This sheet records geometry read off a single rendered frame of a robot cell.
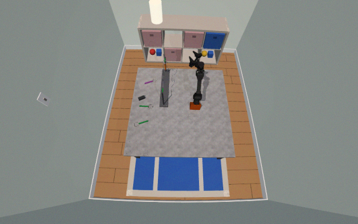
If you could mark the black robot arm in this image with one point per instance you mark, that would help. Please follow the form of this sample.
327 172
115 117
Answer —
198 96

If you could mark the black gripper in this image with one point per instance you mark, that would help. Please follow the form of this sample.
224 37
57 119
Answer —
197 56

